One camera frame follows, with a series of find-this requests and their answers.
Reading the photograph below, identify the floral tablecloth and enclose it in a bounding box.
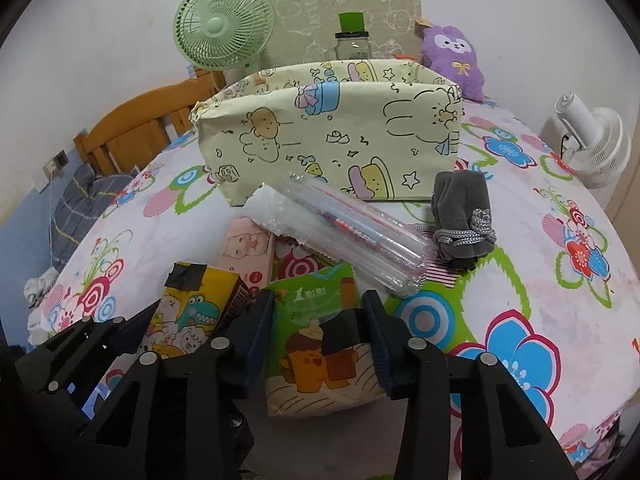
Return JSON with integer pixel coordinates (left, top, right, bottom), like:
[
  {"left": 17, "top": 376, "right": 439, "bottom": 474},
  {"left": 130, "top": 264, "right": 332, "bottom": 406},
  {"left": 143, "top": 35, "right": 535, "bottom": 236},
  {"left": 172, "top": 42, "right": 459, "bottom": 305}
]
[{"left": 37, "top": 103, "right": 639, "bottom": 479}]

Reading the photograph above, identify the green cartoon placemat board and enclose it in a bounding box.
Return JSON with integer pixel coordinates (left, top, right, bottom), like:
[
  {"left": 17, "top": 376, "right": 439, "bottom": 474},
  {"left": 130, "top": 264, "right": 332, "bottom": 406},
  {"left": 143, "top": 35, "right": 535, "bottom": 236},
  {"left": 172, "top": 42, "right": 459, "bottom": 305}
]
[{"left": 260, "top": 0, "right": 422, "bottom": 68}]

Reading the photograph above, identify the crumpled white cloth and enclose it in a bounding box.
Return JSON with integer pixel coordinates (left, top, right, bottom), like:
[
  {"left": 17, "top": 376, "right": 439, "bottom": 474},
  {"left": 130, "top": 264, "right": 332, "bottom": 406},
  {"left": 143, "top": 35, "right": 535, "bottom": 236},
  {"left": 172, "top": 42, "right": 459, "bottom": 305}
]
[{"left": 23, "top": 266, "right": 58, "bottom": 309}]

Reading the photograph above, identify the pink cartoon tissue pack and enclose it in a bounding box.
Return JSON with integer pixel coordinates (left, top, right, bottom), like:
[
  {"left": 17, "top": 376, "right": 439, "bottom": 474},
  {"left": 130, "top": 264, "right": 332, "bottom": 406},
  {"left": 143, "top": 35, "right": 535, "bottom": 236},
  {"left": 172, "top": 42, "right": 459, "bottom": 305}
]
[{"left": 217, "top": 217, "right": 274, "bottom": 298}]

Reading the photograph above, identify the green desk fan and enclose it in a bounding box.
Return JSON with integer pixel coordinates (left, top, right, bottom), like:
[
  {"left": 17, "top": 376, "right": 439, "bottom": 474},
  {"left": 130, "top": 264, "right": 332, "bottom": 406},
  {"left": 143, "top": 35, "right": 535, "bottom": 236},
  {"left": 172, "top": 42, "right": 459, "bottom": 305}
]
[{"left": 172, "top": 0, "right": 276, "bottom": 74}]

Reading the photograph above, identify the white standing fan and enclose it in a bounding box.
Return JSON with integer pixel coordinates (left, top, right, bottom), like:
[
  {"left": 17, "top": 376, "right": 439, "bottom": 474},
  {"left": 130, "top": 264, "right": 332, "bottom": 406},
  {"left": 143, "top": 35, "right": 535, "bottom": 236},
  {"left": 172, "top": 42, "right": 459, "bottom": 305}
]
[{"left": 540, "top": 91, "right": 632, "bottom": 191}]

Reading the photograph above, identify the glass mason jar mug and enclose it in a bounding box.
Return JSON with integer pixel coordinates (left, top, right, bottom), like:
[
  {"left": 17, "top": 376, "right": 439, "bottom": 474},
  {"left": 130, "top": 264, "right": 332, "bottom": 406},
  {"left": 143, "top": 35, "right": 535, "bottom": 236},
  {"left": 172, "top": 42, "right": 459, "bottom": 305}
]
[{"left": 324, "top": 32, "right": 372, "bottom": 61}]

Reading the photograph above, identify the green cup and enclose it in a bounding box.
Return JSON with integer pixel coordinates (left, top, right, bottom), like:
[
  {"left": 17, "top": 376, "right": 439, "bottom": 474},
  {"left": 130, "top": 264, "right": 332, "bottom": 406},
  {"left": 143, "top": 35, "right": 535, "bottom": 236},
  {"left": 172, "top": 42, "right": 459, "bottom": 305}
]
[{"left": 338, "top": 12, "right": 366, "bottom": 35}]

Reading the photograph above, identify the purple plush bunny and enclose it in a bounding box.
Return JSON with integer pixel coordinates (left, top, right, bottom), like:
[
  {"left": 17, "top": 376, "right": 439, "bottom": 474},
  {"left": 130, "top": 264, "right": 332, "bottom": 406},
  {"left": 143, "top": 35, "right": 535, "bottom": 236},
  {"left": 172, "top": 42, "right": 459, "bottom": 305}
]
[{"left": 414, "top": 18, "right": 485, "bottom": 102}]

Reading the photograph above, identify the wall power socket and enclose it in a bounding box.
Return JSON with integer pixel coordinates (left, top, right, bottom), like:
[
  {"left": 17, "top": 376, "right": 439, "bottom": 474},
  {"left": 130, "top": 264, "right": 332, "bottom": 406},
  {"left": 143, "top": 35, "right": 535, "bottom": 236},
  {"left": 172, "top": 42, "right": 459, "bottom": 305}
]
[{"left": 42, "top": 150, "right": 68, "bottom": 181}]

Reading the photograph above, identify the yellow cartoon fabric storage box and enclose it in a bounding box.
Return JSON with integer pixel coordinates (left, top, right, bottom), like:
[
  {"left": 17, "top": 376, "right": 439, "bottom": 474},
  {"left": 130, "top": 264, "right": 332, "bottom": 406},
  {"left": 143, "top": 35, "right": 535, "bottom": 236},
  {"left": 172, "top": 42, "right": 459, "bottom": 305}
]
[{"left": 191, "top": 60, "right": 463, "bottom": 206}]

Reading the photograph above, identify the green cartoon tissue pack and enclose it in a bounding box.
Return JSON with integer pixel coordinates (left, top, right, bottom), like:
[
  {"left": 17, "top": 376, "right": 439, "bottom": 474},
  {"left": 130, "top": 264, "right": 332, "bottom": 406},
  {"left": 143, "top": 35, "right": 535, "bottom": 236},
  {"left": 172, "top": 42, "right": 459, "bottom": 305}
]
[{"left": 265, "top": 263, "right": 384, "bottom": 419}]

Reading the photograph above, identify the blue bed sheet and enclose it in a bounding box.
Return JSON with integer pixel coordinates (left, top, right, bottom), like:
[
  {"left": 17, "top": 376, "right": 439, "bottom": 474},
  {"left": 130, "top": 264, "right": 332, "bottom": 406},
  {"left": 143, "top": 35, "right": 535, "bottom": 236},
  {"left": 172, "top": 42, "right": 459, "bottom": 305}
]
[{"left": 1, "top": 183, "right": 65, "bottom": 347}]

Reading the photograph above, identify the grey plaid pillow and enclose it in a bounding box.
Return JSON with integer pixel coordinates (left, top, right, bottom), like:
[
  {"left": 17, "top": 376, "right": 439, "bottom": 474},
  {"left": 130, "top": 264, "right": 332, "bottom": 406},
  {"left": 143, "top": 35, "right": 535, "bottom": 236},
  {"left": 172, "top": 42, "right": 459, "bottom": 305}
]
[{"left": 50, "top": 162, "right": 134, "bottom": 272}]

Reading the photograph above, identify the white charging cable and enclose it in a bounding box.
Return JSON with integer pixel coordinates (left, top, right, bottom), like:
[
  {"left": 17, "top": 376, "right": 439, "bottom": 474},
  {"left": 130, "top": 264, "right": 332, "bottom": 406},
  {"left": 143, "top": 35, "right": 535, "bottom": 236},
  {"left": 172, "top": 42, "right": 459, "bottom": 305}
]
[{"left": 45, "top": 173, "right": 57, "bottom": 266}]

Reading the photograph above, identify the clear pack of straws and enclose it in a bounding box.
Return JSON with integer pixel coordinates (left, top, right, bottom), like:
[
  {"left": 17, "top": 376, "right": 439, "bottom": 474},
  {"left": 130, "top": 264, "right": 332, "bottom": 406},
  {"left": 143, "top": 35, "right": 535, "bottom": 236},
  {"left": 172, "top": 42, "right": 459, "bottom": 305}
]
[{"left": 243, "top": 174, "right": 435, "bottom": 298}]

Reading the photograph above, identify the wooden bed headboard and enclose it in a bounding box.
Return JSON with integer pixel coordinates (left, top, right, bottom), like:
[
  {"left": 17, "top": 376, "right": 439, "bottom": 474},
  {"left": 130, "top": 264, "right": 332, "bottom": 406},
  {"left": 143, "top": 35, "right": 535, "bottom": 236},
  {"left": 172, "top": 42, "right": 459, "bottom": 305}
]
[{"left": 74, "top": 68, "right": 226, "bottom": 174}]

